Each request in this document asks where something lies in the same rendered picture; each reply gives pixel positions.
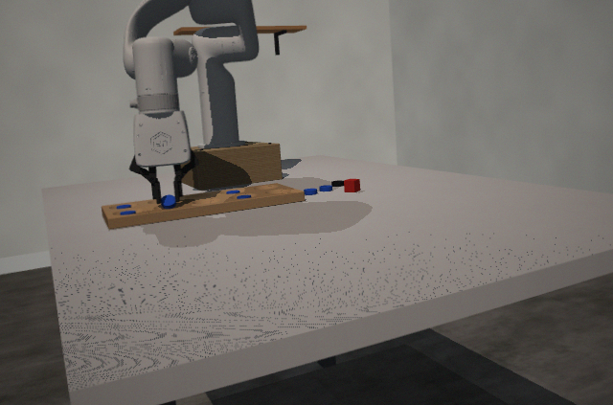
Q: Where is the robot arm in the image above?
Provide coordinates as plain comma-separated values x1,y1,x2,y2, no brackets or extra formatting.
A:
124,0,259,148

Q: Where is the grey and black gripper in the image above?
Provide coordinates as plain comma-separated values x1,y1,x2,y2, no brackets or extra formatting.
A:
129,108,199,204

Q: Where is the red cube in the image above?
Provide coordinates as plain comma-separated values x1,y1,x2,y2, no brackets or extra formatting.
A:
344,179,360,192

